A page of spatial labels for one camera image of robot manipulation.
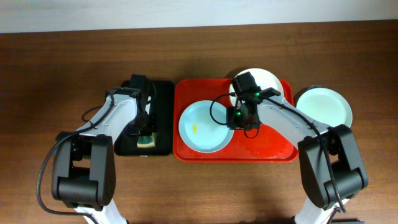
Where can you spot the light blue plate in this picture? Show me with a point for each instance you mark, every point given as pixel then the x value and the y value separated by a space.
pixel 202 127

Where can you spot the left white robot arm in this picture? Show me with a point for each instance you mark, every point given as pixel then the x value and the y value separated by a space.
pixel 84 173

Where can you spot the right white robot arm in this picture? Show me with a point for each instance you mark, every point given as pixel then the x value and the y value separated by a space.
pixel 331 167

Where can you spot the pale green plate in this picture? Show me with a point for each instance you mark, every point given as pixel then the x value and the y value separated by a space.
pixel 324 105

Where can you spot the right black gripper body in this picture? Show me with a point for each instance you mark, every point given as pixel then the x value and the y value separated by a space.
pixel 239 120

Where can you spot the white plate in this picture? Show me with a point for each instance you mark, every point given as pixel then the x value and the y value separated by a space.
pixel 264 79

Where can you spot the black rectangular tray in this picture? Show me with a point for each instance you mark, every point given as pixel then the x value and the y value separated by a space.
pixel 162 110

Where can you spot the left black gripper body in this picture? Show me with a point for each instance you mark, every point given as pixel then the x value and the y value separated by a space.
pixel 143 125

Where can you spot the green yellow sponge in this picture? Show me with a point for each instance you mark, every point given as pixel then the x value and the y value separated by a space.
pixel 147 141

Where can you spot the red plastic tray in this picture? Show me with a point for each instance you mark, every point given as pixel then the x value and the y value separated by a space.
pixel 258 145

